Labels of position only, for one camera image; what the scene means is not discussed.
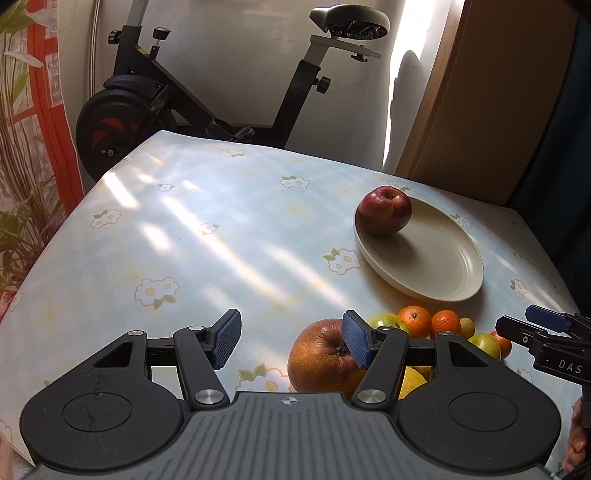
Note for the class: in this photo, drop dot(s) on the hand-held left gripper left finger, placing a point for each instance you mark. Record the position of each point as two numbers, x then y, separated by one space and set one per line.
228 337

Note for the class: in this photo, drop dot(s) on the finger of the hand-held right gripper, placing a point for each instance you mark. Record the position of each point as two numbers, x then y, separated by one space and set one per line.
540 314
512 328

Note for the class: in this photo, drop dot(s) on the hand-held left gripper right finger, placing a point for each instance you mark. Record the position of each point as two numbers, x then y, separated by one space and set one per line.
354 339

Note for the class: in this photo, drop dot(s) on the mandarin orange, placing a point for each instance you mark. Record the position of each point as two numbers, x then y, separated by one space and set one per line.
415 321
445 323
504 345

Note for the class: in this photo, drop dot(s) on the red apple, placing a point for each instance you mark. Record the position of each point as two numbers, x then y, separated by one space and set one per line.
385 210

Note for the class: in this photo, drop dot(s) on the metal pipe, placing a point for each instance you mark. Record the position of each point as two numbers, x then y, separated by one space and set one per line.
96 41

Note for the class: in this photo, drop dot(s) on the green apple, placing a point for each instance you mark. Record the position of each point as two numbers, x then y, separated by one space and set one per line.
485 345
385 319

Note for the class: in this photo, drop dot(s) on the wooden cabinet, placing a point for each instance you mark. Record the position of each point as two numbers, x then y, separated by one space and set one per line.
485 92

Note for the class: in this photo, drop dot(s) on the beige oval plate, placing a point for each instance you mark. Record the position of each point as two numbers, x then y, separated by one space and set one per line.
429 249

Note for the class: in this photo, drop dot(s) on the large yellow citrus fruit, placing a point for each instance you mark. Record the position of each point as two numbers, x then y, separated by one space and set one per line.
413 383

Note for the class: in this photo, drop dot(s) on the person's right hand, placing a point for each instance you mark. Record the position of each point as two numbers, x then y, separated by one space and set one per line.
575 443

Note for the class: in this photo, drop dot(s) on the dark blue cloth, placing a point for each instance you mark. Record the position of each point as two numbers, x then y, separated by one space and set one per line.
563 161

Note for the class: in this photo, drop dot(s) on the small brown kiwi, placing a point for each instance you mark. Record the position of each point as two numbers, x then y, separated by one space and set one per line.
467 326

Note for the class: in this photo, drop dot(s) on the floral curtain with red band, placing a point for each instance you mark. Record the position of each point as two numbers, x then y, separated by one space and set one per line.
37 138

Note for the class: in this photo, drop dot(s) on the large russet brown apple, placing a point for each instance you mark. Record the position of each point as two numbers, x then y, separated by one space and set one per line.
318 357

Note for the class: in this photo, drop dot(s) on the black exercise bike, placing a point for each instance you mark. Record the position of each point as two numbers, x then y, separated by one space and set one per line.
122 99

